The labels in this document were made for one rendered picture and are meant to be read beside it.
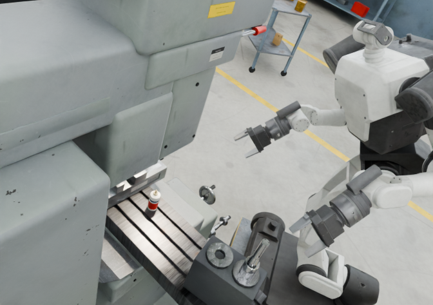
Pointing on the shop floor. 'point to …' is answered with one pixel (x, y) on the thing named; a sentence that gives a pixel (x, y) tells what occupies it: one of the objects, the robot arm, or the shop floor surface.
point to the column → (52, 227)
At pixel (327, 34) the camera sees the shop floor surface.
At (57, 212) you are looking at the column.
